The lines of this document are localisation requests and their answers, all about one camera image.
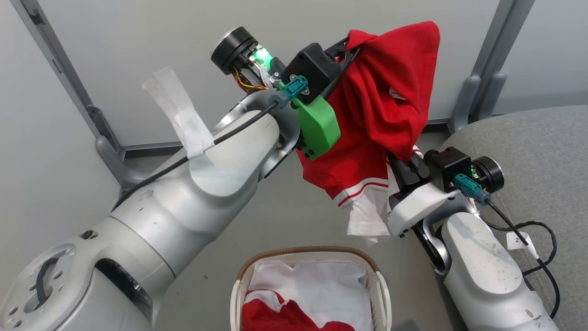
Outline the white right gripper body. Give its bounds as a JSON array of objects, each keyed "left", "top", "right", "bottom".
[{"left": 387, "top": 183, "right": 458, "bottom": 237}]

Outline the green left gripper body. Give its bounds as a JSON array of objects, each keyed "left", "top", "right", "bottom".
[{"left": 293, "top": 95, "right": 341, "bottom": 160}]

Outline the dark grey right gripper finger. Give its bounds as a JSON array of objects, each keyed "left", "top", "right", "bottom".
[
  {"left": 410, "top": 154, "right": 430, "bottom": 184},
  {"left": 387, "top": 154, "right": 416, "bottom": 196}
]

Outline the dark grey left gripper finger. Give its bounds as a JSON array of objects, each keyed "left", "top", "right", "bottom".
[
  {"left": 320, "top": 47, "right": 362, "bottom": 101},
  {"left": 325, "top": 38, "right": 350, "bottom": 58}
]

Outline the red shirt with white trim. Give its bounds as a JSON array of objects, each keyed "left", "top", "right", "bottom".
[{"left": 296, "top": 21, "right": 441, "bottom": 244}]

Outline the white woven laundry basket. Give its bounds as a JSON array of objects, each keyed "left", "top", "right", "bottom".
[{"left": 230, "top": 246, "right": 393, "bottom": 331}]

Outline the white basket liner cloth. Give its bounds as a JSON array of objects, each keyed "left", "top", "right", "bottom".
[{"left": 246, "top": 260, "right": 373, "bottom": 331}]

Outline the red garment in basket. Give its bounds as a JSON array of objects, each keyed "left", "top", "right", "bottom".
[{"left": 242, "top": 290, "right": 356, "bottom": 331}]

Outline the grey fabric sofa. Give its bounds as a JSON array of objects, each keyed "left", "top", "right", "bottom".
[{"left": 439, "top": 105, "right": 588, "bottom": 331}]

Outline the white tape strip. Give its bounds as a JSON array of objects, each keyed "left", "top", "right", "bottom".
[{"left": 141, "top": 66, "right": 215, "bottom": 159}]

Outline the teal cable connector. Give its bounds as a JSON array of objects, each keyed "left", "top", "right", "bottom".
[
  {"left": 279, "top": 75, "right": 309, "bottom": 101},
  {"left": 454, "top": 174, "right": 492, "bottom": 205}
]

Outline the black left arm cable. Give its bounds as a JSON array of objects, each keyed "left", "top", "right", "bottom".
[{"left": 112, "top": 99, "right": 283, "bottom": 212}]

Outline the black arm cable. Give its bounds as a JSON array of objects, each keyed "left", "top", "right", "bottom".
[
  {"left": 112, "top": 99, "right": 283, "bottom": 212},
  {"left": 480, "top": 198, "right": 561, "bottom": 320}
]

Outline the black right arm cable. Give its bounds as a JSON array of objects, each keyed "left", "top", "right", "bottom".
[{"left": 480, "top": 198, "right": 561, "bottom": 320}]

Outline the white cable label tag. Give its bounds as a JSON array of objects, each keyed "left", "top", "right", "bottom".
[{"left": 506, "top": 231, "right": 539, "bottom": 259}]

